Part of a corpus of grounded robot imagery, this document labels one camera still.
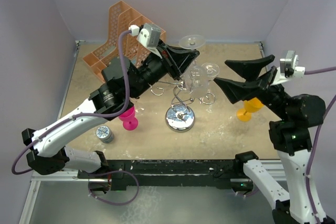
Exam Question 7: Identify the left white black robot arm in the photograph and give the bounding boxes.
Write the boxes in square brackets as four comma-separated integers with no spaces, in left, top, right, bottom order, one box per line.
[22,40,200,178]

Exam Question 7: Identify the chrome wine glass rack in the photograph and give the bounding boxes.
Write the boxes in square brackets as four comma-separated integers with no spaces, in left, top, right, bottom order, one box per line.
[158,76,216,133]

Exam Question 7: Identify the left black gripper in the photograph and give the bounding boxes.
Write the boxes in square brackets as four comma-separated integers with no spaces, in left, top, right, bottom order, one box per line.
[128,39,199,99]

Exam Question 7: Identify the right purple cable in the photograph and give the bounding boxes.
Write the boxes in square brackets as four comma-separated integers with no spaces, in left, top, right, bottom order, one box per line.
[304,66,336,224]

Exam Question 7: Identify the yellow plastic goblet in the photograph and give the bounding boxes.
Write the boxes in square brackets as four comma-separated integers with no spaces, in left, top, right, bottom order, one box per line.
[236,98,264,122]

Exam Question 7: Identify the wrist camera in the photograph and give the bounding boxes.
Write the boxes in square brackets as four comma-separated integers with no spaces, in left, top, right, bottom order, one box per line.
[129,23,162,59]
[271,50,305,86]

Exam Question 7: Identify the clear champagne flute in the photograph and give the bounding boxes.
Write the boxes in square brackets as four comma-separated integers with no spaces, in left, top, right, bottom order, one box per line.
[199,62,220,105]

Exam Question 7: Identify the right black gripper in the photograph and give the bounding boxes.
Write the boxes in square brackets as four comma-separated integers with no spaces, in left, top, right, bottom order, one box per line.
[214,52,290,118]

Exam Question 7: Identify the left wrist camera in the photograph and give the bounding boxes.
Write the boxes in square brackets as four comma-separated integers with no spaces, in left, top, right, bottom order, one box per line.
[129,23,162,59]

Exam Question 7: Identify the pink plastic goblet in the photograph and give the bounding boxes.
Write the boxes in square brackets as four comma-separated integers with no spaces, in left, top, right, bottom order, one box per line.
[118,107,138,131]

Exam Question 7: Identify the clear wine glass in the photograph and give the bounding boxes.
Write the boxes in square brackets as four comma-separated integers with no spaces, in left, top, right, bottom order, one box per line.
[179,35,208,99]
[132,99,145,115]

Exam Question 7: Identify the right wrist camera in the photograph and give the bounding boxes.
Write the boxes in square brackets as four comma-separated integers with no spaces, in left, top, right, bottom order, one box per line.
[271,50,305,86]

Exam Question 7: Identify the black base frame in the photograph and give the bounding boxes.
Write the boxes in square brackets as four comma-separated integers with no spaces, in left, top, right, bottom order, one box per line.
[78,151,258,190]

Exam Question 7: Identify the small round tin can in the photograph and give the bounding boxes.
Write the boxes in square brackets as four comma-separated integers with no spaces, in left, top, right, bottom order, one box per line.
[96,125,114,144]

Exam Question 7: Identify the orange plastic file organizer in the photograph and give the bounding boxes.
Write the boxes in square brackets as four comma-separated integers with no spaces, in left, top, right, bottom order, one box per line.
[82,1,167,84]

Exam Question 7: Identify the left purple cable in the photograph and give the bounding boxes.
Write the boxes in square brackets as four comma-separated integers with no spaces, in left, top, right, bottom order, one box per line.
[11,30,132,175]

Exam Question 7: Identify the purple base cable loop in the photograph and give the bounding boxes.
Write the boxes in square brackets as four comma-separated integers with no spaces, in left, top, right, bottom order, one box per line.
[88,168,140,206]

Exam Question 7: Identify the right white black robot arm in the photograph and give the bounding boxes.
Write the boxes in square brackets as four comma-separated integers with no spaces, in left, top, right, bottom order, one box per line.
[214,51,334,223]

